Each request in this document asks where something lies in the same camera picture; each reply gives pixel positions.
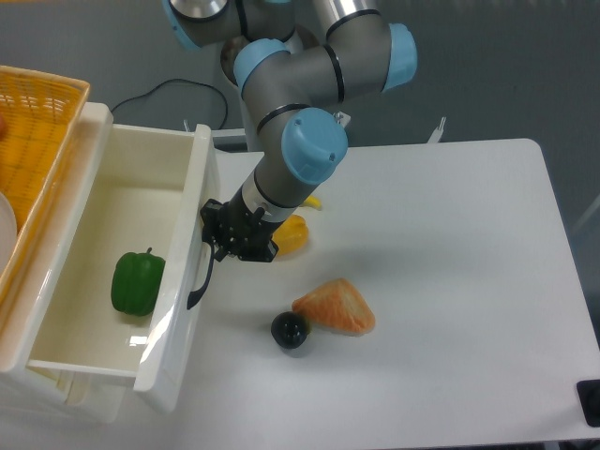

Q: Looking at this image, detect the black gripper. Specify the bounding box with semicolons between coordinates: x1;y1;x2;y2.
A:
200;189;280;263

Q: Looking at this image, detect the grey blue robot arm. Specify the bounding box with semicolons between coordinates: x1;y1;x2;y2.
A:
163;1;418;263

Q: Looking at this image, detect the white drawer cabinet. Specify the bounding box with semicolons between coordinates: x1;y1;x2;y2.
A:
0;100;128;426

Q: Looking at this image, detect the orange yellow bell pepper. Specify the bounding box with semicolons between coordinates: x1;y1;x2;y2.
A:
272;215;309;256

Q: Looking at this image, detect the yellow banana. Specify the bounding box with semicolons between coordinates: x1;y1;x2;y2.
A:
302;196;323;211

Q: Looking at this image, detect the black eggplant ball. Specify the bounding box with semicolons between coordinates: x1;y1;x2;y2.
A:
270;311;312;350

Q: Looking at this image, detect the green bell pepper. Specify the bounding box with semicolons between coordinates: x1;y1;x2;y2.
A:
111;247;166;317

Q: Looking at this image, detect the orange bread wedge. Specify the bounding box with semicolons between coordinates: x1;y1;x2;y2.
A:
292;277;376;335

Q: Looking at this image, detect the white plate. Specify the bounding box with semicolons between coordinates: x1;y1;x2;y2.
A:
0;193;18;273

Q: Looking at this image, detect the yellow woven basket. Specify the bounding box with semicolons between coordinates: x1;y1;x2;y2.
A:
1;66;90;298

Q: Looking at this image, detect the black object at table edge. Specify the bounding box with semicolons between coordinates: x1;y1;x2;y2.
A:
576;380;600;428

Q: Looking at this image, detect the black cable on floor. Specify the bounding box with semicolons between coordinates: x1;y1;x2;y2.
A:
110;78;230;130

